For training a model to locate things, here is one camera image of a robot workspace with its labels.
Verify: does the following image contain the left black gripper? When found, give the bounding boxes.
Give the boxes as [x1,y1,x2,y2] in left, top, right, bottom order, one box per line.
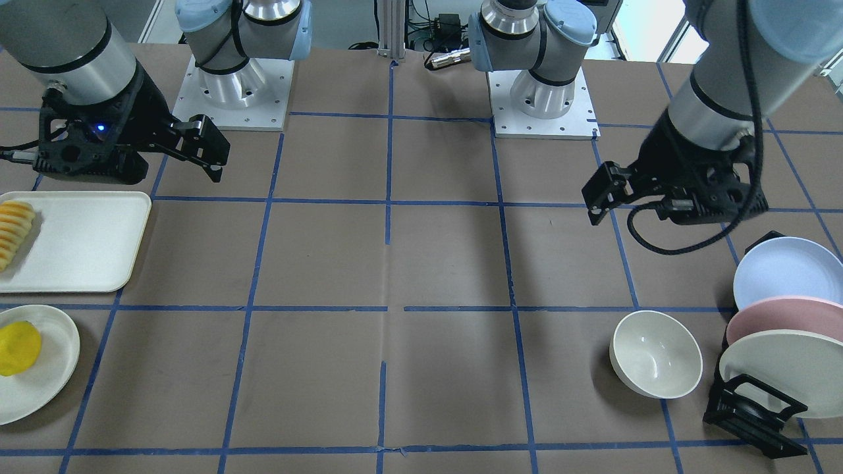
[582,111,757,226]

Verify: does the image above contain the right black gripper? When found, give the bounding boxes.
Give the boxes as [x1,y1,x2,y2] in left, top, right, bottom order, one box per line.
[36,63,230,185]

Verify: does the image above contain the white bowl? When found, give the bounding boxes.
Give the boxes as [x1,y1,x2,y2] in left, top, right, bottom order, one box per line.
[609,310,703,399]

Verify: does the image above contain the yellow lemon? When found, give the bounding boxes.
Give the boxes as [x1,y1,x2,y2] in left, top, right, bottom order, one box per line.
[1,321,42,376]

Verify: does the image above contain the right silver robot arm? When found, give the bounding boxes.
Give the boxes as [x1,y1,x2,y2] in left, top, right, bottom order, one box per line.
[2,1,312,185]

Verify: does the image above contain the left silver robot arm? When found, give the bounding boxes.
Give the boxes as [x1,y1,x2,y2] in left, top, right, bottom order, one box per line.
[468,1,841,225]

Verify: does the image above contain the cream rectangular tray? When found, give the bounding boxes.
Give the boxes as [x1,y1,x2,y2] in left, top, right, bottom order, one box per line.
[1,191,151,294]

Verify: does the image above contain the blue plate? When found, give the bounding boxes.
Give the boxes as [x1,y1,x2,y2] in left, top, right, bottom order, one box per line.
[732,236,842,309]

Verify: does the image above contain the sliced yellow toy fruit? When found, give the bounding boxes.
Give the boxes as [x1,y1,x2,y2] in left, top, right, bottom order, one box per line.
[1,200,36,272]

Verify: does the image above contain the pink plate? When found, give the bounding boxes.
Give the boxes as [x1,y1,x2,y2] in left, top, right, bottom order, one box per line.
[726,295,842,344]

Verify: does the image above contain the black dish rack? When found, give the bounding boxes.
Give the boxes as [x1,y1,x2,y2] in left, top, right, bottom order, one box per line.
[702,230,809,460]

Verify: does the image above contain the cream plate in rack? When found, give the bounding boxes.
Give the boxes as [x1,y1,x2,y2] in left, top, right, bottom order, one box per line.
[719,330,842,418]

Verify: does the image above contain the cream round plate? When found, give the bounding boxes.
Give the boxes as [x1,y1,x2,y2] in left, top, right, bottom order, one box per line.
[1,304,80,425]

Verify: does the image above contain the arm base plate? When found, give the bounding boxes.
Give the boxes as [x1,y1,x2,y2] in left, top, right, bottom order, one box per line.
[173,57,297,132]
[487,69,601,140]

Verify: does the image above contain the aluminium frame post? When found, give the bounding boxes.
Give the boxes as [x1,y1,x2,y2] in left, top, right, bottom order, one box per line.
[375,0,407,63]

